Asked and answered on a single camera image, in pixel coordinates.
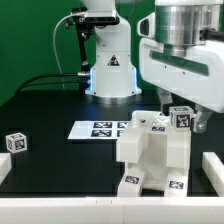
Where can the white chair seat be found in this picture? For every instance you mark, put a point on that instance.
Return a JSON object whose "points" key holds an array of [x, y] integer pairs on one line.
{"points": [[153, 166]]}

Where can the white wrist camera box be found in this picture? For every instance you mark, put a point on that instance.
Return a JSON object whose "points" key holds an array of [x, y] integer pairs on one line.
{"points": [[146, 26]]}

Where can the white tagged cube nut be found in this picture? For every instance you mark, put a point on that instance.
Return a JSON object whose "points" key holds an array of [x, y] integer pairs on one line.
{"points": [[180, 117], [16, 142]]}

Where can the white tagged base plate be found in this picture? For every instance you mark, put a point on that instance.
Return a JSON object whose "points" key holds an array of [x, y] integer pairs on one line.
{"points": [[108, 130]]}

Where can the white left fence rail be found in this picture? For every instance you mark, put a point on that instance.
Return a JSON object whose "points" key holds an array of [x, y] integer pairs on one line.
{"points": [[5, 165]]}

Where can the black camera on stand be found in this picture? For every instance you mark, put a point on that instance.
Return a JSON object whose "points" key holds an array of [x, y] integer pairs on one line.
{"points": [[85, 28]]}

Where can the white front fence rail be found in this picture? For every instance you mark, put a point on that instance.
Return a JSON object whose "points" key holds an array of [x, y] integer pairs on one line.
{"points": [[192, 210]]}

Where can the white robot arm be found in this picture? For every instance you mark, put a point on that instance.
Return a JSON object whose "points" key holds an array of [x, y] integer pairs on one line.
{"points": [[178, 48]]}

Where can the white chair back frame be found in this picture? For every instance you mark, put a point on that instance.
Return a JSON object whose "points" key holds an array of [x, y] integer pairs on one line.
{"points": [[132, 141]]}

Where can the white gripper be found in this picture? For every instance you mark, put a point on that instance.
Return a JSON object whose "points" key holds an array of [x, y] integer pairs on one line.
{"points": [[205, 90]]}

